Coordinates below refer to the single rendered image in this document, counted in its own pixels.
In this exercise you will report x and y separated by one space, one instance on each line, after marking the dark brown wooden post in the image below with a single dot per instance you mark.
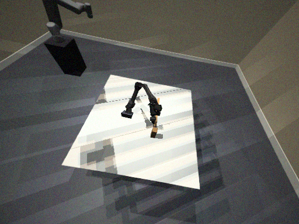
153 132

